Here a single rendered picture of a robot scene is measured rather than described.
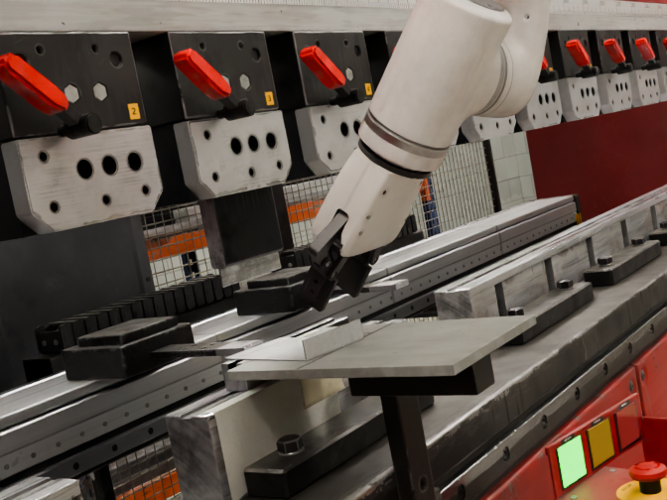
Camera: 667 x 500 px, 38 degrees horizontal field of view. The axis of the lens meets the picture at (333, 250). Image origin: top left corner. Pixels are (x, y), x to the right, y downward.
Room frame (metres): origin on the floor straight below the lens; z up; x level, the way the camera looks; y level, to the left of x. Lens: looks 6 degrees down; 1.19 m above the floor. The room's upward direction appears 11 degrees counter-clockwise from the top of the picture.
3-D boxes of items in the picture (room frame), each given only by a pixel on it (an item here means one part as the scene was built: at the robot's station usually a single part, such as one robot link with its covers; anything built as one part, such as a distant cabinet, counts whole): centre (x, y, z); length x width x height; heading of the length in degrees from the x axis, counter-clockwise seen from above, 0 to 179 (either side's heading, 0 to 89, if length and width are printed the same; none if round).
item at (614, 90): (1.99, -0.60, 1.26); 0.15 x 0.09 x 0.17; 144
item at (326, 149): (1.18, -0.01, 1.26); 0.15 x 0.09 x 0.17; 144
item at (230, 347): (1.13, 0.21, 1.01); 0.26 x 0.12 x 0.05; 54
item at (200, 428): (1.09, 0.06, 0.92); 0.39 x 0.06 x 0.10; 144
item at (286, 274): (1.40, 0.02, 1.01); 0.26 x 0.12 x 0.05; 54
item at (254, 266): (1.04, 0.09, 1.13); 0.10 x 0.02 x 0.10; 144
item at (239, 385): (1.07, 0.07, 0.99); 0.20 x 0.03 x 0.03; 144
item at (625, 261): (1.82, -0.54, 0.89); 0.30 x 0.05 x 0.03; 144
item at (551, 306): (1.50, -0.31, 0.89); 0.30 x 0.05 x 0.03; 144
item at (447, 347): (0.95, -0.03, 1.00); 0.26 x 0.18 x 0.01; 54
